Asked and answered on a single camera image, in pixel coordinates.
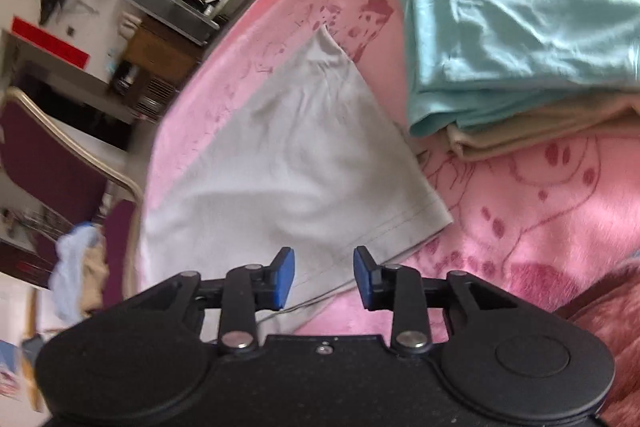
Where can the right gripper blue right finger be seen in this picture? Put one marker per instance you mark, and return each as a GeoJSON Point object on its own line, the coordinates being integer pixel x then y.
{"type": "Point", "coordinates": [400, 290]}

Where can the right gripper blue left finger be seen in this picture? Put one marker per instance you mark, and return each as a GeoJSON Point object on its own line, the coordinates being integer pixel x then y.
{"type": "Point", "coordinates": [247, 290]}

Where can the white printed t-shirt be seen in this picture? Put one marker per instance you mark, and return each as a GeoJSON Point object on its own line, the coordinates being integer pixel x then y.
{"type": "Point", "coordinates": [310, 162]}

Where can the beige folded garment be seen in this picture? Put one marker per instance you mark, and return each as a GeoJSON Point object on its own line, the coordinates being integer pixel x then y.
{"type": "Point", "coordinates": [615, 113]}

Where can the light blue knit garment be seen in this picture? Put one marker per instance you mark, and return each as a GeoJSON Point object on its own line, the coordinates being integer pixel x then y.
{"type": "Point", "coordinates": [66, 278]}

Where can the wooden cabinet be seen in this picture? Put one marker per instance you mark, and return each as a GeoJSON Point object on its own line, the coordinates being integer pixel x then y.
{"type": "Point", "coordinates": [156, 64]}

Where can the maroon banquet chair near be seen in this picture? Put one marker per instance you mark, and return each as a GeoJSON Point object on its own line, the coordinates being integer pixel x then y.
{"type": "Point", "coordinates": [45, 162]}

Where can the mint green folded shirt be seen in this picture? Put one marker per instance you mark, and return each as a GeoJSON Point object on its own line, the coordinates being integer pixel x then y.
{"type": "Point", "coordinates": [473, 63]}

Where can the silver tower speaker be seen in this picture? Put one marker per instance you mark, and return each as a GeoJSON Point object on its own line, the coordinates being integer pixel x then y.
{"type": "Point", "coordinates": [180, 17]}

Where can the red door couplet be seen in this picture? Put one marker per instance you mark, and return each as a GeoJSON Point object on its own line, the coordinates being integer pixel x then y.
{"type": "Point", "coordinates": [45, 41]}

